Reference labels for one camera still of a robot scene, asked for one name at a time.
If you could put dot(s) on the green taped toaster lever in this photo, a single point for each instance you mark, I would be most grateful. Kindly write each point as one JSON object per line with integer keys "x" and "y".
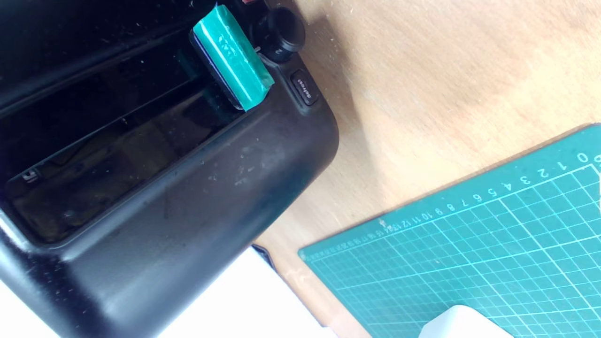
{"x": 235, "y": 56}

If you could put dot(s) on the black two-slot toaster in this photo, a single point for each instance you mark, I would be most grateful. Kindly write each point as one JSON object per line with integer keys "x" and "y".
{"x": 164, "y": 211}

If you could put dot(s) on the green cutting mat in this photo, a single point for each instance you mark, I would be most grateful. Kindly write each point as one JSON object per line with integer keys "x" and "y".
{"x": 493, "y": 258}

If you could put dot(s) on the white block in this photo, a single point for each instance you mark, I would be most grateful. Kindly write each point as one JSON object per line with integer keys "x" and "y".
{"x": 465, "y": 324}

